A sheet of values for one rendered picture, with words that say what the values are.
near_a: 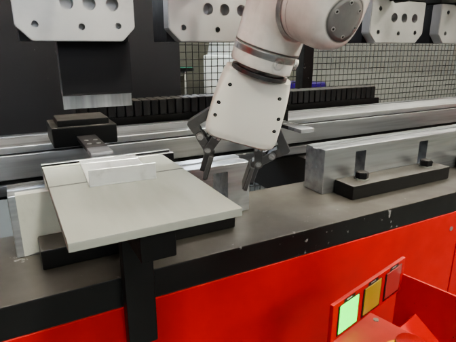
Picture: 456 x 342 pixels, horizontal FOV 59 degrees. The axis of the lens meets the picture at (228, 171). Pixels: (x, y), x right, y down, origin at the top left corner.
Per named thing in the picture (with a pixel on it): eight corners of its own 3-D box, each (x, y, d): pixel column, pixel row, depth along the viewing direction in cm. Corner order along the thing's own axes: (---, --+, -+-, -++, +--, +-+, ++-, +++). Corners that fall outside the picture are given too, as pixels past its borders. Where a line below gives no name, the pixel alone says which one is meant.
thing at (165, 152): (45, 188, 59) (42, 168, 59) (43, 182, 62) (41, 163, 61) (174, 169, 68) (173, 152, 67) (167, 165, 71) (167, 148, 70)
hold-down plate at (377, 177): (351, 200, 81) (353, 186, 80) (333, 192, 85) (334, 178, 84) (448, 178, 94) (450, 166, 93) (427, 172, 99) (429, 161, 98)
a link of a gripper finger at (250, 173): (275, 147, 60) (261, 186, 63) (254, 142, 59) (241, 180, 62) (277, 156, 57) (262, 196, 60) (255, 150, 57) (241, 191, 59)
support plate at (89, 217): (68, 254, 36) (67, 243, 36) (43, 175, 59) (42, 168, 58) (242, 216, 44) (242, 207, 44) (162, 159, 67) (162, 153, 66)
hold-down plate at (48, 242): (43, 271, 55) (40, 251, 54) (39, 254, 60) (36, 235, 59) (235, 227, 69) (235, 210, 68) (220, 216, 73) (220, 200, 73)
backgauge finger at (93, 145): (64, 169, 63) (60, 138, 62) (48, 137, 85) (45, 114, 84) (139, 159, 69) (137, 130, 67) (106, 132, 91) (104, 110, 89)
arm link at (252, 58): (297, 51, 56) (290, 72, 57) (236, 32, 55) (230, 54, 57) (306, 63, 49) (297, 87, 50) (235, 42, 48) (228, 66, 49)
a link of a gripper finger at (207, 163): (220, 131, 59) (207, 172, 62) (198, 126, 59) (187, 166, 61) (218, 140, 56) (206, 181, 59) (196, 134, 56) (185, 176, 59)
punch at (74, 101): (64, 110, 58) (56, 41, 56) (63, 108, 60) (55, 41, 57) (133, 106, 63) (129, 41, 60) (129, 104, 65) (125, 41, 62)
